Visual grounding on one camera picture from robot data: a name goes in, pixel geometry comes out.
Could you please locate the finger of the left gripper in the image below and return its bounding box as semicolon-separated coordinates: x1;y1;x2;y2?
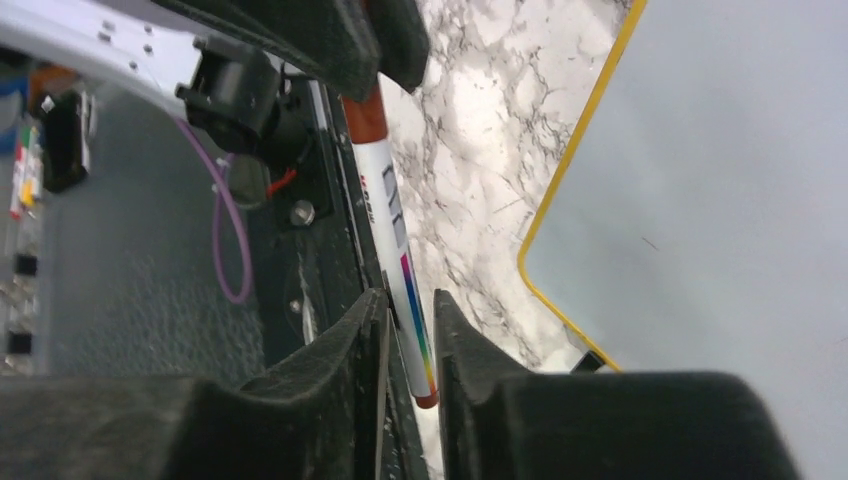
367;0;430;93
157;0;381;101

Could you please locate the yellow framed whiteboard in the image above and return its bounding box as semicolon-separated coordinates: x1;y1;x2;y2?
518;1;847;479

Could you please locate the white dry erase marker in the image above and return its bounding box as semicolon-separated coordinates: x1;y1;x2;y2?
342;85;439;409

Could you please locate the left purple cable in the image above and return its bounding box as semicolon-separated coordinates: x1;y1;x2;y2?
173;117;254;306

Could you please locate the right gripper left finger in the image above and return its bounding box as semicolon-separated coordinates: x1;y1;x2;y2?
1;289;390;479

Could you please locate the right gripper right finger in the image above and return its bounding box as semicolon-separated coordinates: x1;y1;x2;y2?
433;290;798;479

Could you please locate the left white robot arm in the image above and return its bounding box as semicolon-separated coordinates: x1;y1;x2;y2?
1;1;430;167

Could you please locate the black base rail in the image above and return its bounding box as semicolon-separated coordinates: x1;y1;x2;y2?
245;79;432;480

